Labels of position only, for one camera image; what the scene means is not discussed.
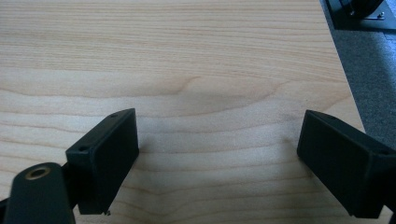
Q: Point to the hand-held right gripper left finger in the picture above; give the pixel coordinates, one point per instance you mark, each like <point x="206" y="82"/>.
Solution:
<point x="102" y="158"/>

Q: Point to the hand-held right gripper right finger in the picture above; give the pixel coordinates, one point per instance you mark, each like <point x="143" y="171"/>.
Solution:
<point x="345" y="165"/>

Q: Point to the black metal stand base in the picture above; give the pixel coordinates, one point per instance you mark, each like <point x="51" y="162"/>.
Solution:
<point x="358" y="15"/>

